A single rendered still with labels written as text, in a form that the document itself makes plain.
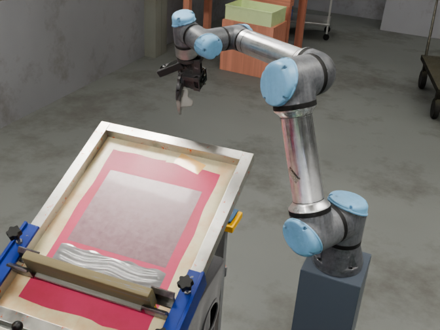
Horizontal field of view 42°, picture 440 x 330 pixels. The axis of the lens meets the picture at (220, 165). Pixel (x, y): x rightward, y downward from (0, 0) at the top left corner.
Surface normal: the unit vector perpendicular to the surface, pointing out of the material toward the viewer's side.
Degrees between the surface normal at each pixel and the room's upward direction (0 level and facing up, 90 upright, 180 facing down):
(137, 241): 22
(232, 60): 90
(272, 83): 83
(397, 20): 78
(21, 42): 90
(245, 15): 90
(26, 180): 0
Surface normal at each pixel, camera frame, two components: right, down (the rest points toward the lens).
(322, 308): -0.40, 0.41
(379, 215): 0.06, -0.88
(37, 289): -0.08, -0.66
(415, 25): -0.38, 0.22
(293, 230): -0.75, 0.38
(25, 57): 0.92, 0.23
